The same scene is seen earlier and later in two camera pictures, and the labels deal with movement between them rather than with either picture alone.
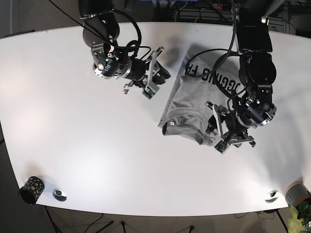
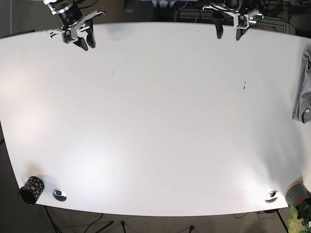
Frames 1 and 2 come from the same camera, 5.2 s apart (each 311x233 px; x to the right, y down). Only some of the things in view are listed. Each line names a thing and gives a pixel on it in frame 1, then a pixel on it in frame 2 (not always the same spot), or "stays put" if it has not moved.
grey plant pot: [297, 192] stays put
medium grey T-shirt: [210, 75] -> [302, 109]
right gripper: [230, 130] -> [241, 22]
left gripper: [141, 71] -> [71, 35]
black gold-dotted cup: [32, 190] stays put
